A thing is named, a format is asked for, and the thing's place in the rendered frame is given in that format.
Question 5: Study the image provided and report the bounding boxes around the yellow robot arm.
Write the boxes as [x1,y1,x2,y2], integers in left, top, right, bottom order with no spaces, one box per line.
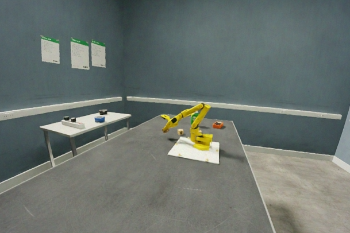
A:
[171,103,212,151]

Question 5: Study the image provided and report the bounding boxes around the green and yellow drink can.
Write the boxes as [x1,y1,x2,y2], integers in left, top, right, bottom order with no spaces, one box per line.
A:
[191,111,199,125]

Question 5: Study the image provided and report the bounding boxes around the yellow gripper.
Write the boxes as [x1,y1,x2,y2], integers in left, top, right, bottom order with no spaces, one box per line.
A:
[161,115,178,131]

